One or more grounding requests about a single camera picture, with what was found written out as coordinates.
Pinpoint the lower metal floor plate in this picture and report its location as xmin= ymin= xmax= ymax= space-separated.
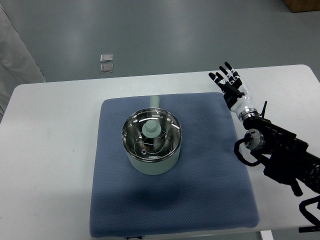
xmin=100 ymin=63 xmax=114 ymax=74

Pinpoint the brown cardboard box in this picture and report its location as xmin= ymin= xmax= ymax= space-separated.
xmin=283 ymin=0 xmax=320 ymax=13

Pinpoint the wire steaming rack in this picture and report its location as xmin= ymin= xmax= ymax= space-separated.
xmin=132 ymin=131 xmax=174 ymax=160

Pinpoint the green steel electric pot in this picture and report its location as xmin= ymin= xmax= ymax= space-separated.
xmin=125 ymin=95 xmax=182 ymax=175

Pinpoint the metal floor plate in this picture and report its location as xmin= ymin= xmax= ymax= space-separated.
xmin=100 ymin=53 xmax=113 ymax=63
xmin=100 ymin=63 xmax=114 ymax=74

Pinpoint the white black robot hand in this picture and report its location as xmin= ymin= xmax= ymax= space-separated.
xmin=208 ymin=62 xmax=259 ymax=122

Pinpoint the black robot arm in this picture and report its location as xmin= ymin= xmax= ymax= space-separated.
xmin=233 ymin=107 xmax=320 ymax=197

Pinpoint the white cloth cover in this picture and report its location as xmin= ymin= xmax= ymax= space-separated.
xmin=0 ymin=4 xmax=46 ymax=118

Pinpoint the upper metal floor plate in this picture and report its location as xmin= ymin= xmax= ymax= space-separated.
xmin=100 ymin=53 xmax=113 ymax=63

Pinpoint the blue fabric mat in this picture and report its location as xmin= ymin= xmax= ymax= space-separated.
xmin=89 ymin=92 xmax=260 ymax=238

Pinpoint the glass lid green knob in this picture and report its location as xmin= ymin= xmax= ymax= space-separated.
xmin=122 ymin=107 xmax=182 ymax=162

